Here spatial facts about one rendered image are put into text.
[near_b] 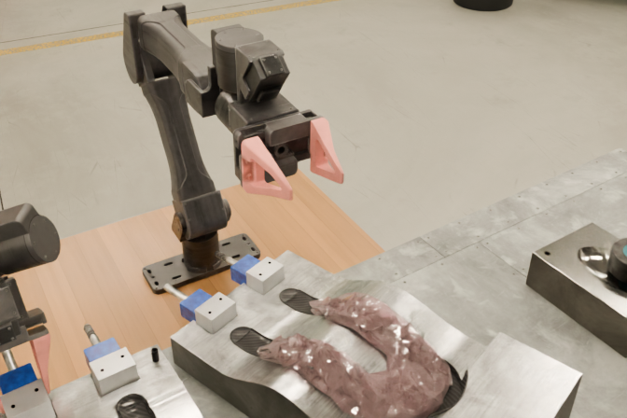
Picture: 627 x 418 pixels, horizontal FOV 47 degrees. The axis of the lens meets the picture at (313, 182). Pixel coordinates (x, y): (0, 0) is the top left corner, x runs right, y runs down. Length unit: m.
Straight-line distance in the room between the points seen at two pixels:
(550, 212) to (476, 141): 1.84
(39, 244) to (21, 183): 2.27
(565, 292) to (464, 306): 0.16
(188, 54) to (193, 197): 0.27
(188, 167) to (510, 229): 0.61
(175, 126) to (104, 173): 1.95
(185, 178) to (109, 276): 0.24
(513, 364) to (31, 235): 0.61
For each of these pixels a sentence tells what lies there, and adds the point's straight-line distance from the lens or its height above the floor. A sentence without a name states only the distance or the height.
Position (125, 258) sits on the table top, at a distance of 1.33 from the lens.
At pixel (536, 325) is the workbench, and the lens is 1.22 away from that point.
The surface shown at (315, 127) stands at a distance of 0.81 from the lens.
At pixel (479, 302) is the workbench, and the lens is 1.23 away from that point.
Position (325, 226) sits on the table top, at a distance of 1.36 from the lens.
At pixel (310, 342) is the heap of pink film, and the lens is 0.99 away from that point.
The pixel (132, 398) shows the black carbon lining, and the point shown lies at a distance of 0.98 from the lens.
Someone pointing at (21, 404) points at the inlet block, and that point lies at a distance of 0.96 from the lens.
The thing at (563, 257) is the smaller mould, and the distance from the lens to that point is 1.24.
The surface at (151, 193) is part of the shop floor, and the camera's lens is 2.93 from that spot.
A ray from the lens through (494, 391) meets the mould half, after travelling 0.96.
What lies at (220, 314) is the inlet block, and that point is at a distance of 1.07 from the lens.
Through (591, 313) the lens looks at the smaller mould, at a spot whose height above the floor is 0.84.
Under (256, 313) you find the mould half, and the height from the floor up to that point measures 0.86.
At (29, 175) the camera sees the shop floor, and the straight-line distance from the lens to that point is 3.18.
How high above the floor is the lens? 1.62
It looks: 34 degrees down
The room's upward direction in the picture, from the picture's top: straight up
